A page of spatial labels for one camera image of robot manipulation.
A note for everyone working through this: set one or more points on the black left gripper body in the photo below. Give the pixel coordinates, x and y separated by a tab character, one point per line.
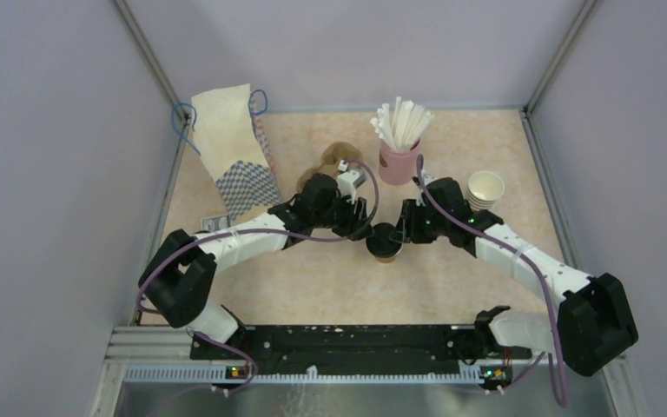
342	215

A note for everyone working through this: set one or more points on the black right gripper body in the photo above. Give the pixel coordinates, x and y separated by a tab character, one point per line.
421	225

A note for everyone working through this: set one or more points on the black plastic cup lid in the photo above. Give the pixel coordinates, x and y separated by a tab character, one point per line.
380	242

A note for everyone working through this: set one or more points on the single brown paper cup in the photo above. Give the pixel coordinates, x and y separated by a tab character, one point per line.
386	259

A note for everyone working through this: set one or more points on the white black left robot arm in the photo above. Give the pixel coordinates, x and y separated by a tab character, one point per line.
178	279

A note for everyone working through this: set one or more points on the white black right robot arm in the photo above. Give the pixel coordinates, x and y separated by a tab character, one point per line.
588	320

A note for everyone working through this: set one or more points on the pink straw holder cup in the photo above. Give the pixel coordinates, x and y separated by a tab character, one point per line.
397	168

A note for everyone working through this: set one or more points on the brown pulp cup carrier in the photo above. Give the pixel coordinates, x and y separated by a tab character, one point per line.
330	161

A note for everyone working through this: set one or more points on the stack of brown paper cups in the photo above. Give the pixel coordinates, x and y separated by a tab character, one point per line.
484	189

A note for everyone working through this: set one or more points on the bundle of white straws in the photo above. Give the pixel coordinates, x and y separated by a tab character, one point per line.
401	125

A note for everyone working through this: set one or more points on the blue checkered paper bag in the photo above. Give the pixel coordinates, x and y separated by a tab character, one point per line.
226	132

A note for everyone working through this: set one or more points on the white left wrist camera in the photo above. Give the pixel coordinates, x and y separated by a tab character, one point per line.
349	180

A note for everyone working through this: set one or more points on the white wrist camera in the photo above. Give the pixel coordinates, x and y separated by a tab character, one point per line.
349	180
422	181

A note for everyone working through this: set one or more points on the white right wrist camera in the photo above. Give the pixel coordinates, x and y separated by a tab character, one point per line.
422	181

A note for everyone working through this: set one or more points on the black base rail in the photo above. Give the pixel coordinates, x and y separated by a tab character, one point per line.
398	350

